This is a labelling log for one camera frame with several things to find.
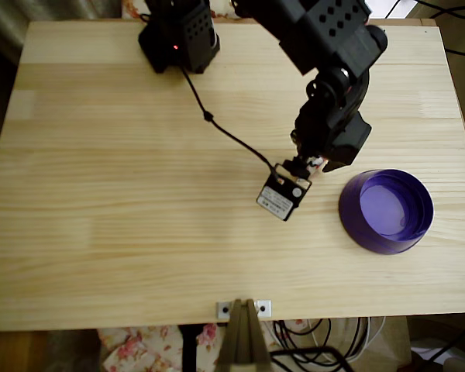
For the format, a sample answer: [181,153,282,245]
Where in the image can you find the candy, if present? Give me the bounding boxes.
[305,154,326,174]

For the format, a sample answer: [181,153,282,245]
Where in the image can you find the purple bowl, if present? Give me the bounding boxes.
[338,168,435,256]

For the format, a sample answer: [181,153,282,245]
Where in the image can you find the white sheet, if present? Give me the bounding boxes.
[371,0,418,19]

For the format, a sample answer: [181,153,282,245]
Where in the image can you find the black pole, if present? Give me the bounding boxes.
[177,324,205,372]

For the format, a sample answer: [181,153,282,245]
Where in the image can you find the black gripper motor cable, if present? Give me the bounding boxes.
[176,64,286,183]

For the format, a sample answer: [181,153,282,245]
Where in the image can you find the metal mounting bracket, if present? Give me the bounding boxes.
[215,299,273,319]

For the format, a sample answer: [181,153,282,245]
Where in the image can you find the white cable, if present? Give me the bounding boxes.
[312,316,387,360]

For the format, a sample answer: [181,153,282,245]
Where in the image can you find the metal table clamp bracket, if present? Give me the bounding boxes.
[215,298,274,367]

